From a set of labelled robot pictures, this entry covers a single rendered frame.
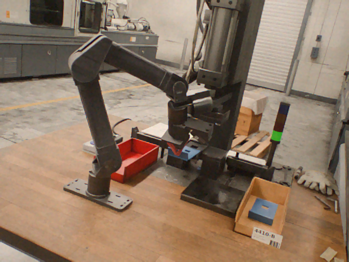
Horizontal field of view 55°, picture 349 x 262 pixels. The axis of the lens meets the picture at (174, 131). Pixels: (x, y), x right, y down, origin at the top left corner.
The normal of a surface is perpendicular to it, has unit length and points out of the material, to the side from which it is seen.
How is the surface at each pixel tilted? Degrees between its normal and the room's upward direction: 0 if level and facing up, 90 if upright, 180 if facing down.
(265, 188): 90
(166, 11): 91
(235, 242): 0
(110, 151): 89
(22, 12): 90
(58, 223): 0
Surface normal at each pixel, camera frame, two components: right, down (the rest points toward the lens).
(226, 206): 0.16, -0.94
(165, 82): 0.32, 0.39
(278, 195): -0.38, 0.22
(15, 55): 0.88, 0.28
